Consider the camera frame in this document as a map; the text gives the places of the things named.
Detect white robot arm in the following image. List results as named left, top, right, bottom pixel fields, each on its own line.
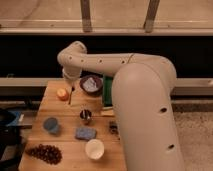
left=57, top=41, right=185, bottom=171

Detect small metal cup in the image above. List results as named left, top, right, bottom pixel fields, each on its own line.
left=80, top=109, right=92, bottom=125

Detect blue plastic cup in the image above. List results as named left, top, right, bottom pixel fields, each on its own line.
left=43, top=117, right=60, bottom=135

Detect white paper cup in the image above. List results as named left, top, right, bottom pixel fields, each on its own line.
left=85, top=139, right=105, bottom=160

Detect orange round fruit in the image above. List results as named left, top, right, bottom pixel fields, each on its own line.
left=56, top=88, right=69, bottom=101

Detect crumpled white wrapper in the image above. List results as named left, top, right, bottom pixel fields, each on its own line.
left=83, top=78, right=98, bottom=92

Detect purple bowl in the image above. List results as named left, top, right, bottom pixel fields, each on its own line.
left=79, top=75, right=103, bottom=95

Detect green plastic tray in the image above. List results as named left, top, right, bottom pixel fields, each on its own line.
left=102, top=76, right=113, bottom=107

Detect wooden banana-shaped piece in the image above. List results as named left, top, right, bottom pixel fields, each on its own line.
left=101, top=107, right=114, bottom=117

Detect blue sponge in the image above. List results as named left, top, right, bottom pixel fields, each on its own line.
left=75, top=127, right=97, bottom=141

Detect small dark box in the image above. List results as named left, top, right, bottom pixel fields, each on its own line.
left=109, top=121, right=118, bottom=134

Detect bunch of dark grapes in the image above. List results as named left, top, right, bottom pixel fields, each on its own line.
left=25, top=144, right=62, bottom=165

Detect black chair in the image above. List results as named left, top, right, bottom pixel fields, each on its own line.
left=0, top=108, right=26, bottom=171

